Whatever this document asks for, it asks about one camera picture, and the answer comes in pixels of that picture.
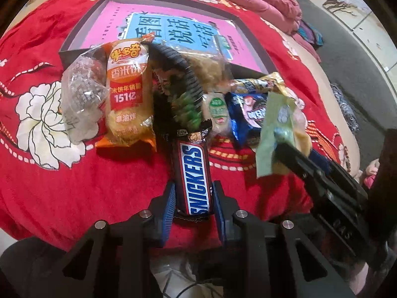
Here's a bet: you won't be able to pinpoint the light green snack packet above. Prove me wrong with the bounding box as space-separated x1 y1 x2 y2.
256 92 312 178

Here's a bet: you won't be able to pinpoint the Snickers chocolate bar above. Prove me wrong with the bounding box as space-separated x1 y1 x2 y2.
172 119 213 219

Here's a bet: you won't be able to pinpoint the green pea snack packet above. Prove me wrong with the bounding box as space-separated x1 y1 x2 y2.
147 42 203 133

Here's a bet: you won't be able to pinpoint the clear candy packet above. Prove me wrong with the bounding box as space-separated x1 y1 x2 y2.
61 48 109 145

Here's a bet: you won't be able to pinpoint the blue Oreo cookie packet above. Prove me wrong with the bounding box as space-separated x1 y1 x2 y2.
225 92 268 147

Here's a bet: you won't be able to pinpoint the yellow cartoon snack packet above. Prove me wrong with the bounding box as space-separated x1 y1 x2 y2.
230 72 299 100

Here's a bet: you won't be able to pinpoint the patterned grey pillow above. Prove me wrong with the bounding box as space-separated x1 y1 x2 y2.
331 83 359 135

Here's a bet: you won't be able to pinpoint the small white green packet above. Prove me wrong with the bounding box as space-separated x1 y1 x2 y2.
202 92 231 136

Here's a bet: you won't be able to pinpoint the red floral blanket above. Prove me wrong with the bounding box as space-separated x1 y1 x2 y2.
1 0 347 250

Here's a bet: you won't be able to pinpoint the grey padded headboard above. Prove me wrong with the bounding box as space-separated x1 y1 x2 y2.
295 0 397 131

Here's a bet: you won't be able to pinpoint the clear bag of crackers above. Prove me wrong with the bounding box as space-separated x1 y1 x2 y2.
175 46 233 94

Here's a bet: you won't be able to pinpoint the blue purple folded clothes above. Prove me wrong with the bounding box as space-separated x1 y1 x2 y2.
298 20 324 48

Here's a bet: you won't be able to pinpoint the grey shallow box tray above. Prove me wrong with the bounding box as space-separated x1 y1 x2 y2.
59 0 277 78

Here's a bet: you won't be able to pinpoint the orange rice cracker packet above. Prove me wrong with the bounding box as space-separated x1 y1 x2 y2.
96 32 156 149

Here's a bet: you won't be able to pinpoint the pink and blue book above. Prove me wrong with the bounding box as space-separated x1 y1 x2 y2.
80 0 268 73

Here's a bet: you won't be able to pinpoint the floral wall painting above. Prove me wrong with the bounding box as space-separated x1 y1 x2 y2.
322 0 372 30

